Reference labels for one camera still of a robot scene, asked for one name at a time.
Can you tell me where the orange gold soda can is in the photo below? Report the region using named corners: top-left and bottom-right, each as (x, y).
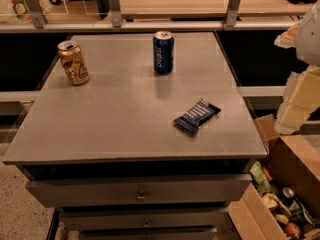
top-left (58, 40), bottom-right (89, 85)

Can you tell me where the cardboard box with items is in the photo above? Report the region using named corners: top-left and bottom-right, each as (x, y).
top-left (229, 115), bottom-right (320, 240)

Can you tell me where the top grey drawer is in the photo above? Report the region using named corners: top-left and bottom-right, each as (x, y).
top-left (26, 174), bottom-right (251, 207)

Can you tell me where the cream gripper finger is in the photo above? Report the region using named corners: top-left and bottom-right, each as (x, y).
top-left (274, 65), bottom-right (320, 135)
top-left (274, 23), bottom-right (300, 49)

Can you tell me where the orange white package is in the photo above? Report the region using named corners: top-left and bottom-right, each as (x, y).
top-left (0, 0), bottom-right (48, 24)

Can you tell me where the red apple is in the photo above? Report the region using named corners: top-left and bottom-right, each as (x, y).
top-left (284, 222), bottom-right (301, 239)

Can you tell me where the green snack bag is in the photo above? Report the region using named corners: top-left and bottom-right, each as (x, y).
top-left (250, 161), bottom-right (271, 193)

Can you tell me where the blue rxbar blueberry wrapper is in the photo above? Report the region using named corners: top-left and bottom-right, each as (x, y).
top-left (174, 99), bottom-right (221, 134)

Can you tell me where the grey drawer cabinet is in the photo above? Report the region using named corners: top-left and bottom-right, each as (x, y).
top-left (4, 32), bottom-right (266, 240)

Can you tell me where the middle grey drawer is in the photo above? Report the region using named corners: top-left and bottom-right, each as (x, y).
top-left (59, 207), bottom-right (228, 231)

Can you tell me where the blue pepsi can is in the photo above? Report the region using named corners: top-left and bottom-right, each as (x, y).
top-left (153, 31), bottom-right (174, 74)

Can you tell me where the grey drawer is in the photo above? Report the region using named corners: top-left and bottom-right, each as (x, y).
top-left (59, 207), bottom-right (228, 231)
top-left (26, 174), bottom-right (251, 207)

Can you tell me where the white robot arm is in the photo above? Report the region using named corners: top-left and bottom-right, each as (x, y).
top-left (274, 0), bottom-right (320, 135)

